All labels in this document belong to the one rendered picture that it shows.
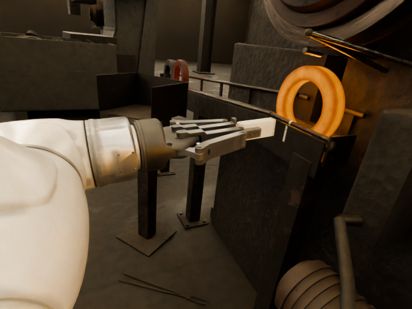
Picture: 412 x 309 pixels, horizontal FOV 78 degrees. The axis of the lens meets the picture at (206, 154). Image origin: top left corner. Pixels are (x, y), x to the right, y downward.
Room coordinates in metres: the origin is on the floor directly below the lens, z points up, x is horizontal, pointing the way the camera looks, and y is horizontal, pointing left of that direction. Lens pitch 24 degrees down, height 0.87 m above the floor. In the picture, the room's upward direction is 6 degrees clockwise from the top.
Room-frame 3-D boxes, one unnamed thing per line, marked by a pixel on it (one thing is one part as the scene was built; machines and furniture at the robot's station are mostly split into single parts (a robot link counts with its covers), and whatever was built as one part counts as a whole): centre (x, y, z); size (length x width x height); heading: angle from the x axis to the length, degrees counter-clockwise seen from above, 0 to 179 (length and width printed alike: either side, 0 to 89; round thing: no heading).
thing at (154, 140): (0.35, 0.06, 0.73); 0.09 x 0.08 x 0.07; 116
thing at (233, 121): (0.39, 0.01, 0.73); 0.11 x 0.01 x 0.04; 118
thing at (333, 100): (0.62, -0.23, 0.75); 0.18 x 0.03 x 0.18; 27
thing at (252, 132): (0.39, -0.07, 0.74); 0.05 x 0.03 x 0.01; 116
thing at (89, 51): (2.77, 1.63, 0.39); 1.03 x 0.83 x 0.79; 121
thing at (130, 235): (0.96, 0.26, 0.36); 0.26 x 0.20 x 0.72; 62
